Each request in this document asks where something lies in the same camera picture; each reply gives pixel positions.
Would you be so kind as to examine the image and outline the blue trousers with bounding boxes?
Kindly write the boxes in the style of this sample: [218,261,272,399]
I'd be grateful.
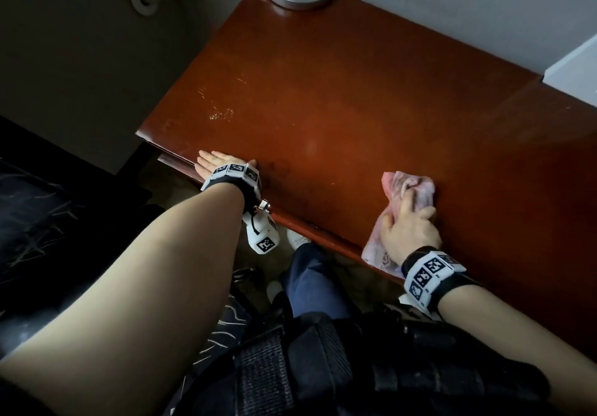
[279,243,355,321]

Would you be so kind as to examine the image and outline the black waist pack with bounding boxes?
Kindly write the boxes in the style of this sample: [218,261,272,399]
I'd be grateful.
[163,308,551,416]

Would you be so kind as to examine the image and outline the person's right forearm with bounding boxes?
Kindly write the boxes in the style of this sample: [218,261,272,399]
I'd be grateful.
[438,285,597,416]

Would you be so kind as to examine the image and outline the person's left hand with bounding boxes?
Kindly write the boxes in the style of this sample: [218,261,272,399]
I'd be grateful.
[195,149,258,184]

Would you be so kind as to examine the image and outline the person's right hand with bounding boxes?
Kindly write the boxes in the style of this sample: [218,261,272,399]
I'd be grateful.
[380,189,443,267]

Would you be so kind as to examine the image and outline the pink cleaning cloth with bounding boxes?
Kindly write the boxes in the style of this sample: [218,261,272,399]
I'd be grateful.
[361,171,437,279]

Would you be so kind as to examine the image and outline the white router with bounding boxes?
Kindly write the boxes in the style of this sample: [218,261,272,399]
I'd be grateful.
[543,33,597,108]

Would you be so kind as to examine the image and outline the right wrist marker band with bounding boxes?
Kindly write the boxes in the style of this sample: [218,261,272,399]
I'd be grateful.
[400,246,481,314]

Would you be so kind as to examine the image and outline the wrist marker band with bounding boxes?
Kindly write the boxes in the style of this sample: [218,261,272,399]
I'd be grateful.
[400,246,481,314]
[200,162,263,214]

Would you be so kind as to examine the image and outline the red wooden table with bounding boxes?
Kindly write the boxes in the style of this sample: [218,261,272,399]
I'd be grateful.
[136,0,597,361]

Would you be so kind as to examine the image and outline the left wrist marker band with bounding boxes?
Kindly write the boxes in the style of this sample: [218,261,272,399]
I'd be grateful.
[200,162,263,214]

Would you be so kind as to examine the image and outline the person's left forearm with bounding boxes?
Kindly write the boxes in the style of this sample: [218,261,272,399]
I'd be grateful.
[0,182,246,416]

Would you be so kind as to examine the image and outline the black office chair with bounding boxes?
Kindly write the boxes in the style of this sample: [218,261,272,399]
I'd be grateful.
[0,117,267,416]

